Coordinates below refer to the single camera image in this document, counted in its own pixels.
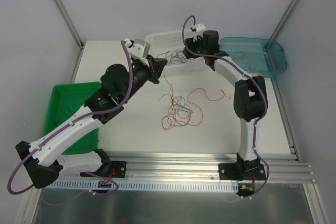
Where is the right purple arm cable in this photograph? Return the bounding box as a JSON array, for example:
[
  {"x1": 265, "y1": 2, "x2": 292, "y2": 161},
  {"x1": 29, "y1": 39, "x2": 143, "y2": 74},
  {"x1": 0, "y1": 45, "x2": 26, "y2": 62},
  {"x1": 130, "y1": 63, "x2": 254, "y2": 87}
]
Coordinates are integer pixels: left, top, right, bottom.
[{"x1": 182, "y1": 15, "x2": 270, "y2": 202}]

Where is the teal transparent container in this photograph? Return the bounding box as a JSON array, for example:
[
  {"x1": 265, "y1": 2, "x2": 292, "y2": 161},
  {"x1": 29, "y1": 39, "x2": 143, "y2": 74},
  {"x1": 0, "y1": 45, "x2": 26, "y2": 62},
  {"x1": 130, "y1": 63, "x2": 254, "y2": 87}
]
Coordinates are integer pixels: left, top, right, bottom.
[{"x1": 219, "y1": 37, "x2": 288, "y2": 78}]

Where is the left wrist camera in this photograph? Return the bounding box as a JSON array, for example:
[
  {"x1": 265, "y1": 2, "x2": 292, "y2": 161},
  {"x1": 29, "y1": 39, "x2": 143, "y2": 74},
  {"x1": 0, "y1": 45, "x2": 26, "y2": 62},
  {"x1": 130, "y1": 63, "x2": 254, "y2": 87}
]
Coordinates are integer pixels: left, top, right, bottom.
[{"x1": 123, "y1": 38, "x2": 151, "y2": 67}]

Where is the orange wire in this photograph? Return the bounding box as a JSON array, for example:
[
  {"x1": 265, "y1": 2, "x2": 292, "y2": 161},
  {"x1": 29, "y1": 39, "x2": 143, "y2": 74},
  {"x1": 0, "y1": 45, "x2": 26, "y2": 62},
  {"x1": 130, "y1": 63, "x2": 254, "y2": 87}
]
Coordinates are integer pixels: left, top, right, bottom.
[
  {"x1": 161, "y1": 88, "x2": 232, "y2": 131},
  {"x1": 230, "y1": 50, "x2": 286, "y2": 69}
]

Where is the left aluminium frame post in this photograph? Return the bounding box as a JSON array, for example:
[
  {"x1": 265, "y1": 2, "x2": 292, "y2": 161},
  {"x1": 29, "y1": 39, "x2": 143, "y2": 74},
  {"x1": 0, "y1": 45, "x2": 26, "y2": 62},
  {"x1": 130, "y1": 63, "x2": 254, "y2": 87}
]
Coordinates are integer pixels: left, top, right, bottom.
[{"x1": 53, "y1": 0, "x2": 84, "y2": 49}]

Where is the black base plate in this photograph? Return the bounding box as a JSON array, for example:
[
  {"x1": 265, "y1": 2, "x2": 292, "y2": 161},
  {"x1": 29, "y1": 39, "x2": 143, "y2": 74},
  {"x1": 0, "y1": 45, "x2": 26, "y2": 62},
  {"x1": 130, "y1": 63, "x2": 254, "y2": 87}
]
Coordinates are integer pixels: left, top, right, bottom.
[
  {"x1": 108, "y1": 161, "x2": 127, "y2": 178},
  {"x1": 218, "y1": 163, "x2": 266, "y2": 181}
]

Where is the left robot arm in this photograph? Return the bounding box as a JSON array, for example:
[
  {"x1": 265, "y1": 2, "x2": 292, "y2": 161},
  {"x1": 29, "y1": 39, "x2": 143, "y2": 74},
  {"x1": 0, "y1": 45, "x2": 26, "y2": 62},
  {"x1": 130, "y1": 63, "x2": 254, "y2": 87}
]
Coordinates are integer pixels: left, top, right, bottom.
[{"x1": 15, "y1": 55, "x2": 167, "y2": 189}]

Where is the green plastic tray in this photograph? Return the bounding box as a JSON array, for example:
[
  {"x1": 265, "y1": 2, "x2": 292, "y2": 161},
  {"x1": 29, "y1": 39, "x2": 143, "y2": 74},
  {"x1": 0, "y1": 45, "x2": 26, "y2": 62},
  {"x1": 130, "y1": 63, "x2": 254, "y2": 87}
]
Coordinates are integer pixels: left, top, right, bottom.
[{"x1": 44, "y1": 82, "x2": 101, "y2": 155}]

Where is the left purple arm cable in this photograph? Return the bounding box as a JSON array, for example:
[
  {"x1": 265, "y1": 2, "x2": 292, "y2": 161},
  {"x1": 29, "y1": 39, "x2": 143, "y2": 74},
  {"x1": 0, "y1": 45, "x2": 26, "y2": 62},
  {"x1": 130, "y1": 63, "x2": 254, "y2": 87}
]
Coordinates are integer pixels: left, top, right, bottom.
[{"x1": 7, "y1": 40, "x2": 134, "y2": 206}]

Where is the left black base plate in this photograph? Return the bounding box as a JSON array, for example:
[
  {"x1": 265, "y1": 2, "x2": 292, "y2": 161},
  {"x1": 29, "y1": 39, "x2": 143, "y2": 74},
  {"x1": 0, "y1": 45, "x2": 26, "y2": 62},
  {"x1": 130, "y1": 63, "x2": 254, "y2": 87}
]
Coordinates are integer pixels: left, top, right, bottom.
[{"x1": 108, "y1": 161, "x2": 127, "y2": 178}]

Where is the aluminium frame post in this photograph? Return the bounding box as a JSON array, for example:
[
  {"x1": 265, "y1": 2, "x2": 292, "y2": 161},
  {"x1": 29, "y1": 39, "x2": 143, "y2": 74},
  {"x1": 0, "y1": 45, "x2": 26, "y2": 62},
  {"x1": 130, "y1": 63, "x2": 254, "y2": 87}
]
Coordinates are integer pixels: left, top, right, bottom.
[
  {"x1": 269, "y1": 0, "x2": 300, "y2": 40},
  {"x1": 53, "y1": 0, "x2": 84, "y2": 49}
]

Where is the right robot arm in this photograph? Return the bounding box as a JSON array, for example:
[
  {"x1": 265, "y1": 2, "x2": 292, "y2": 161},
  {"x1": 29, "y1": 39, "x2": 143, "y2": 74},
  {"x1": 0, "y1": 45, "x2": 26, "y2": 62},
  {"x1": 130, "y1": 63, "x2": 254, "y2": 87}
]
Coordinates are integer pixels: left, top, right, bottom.
[{"x1": 182, "y1": 30, "x2": 269, "y2": 182}]

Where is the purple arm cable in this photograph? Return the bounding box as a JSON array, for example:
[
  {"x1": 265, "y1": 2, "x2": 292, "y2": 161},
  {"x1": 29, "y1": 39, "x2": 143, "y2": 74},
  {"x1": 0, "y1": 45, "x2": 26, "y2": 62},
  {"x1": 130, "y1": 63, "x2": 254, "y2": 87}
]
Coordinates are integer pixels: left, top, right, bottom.
[
  {"x1": 7, "y1": 40, "x2": 134, "y2": 206},
  {"x1": 182, "y1": 15, "x2": 270, "y2": 202}
]

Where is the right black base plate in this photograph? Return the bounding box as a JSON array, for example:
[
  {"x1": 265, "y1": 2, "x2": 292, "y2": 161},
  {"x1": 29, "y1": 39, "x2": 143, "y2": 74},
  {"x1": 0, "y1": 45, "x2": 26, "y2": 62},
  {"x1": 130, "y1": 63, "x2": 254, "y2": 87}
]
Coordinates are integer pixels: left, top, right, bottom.
[{"x1": 218, "y1": 163, "x2": 266, "y2": 181}]

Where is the white perforated basket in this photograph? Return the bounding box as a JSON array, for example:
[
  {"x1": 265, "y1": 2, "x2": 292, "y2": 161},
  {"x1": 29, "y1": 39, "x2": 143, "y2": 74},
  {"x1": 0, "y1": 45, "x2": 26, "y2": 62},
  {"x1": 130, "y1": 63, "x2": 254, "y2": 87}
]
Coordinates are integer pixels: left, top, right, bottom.
[{"x1": 145, "y1": 30, "x2": 207, "y2": 76}]

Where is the white slotted cable duct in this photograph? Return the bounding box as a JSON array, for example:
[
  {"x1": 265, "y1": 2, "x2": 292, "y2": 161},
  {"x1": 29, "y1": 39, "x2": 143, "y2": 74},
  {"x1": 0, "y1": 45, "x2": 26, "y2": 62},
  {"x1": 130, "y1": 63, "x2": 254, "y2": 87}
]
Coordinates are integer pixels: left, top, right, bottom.
[{"x1": 47, "y1": 179, "x2": 238, "y2": 193}]

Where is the aluminium mounting rail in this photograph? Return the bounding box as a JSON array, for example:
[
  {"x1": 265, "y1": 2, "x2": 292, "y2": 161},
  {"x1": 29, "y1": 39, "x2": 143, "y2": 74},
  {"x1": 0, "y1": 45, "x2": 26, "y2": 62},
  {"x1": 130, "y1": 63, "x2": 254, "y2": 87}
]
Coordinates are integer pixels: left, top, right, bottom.
[{"x1": 107, "y1": 151, "x2": 316, "y2": 184}]

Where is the right aluminium frame post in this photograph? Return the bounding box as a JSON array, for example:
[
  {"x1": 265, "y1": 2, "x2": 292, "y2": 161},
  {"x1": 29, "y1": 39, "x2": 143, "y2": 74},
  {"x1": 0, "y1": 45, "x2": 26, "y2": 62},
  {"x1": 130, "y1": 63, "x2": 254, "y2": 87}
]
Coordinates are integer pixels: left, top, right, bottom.
[{"x1": 269, "y1": 0, "x2": 300, "y2": 40}]

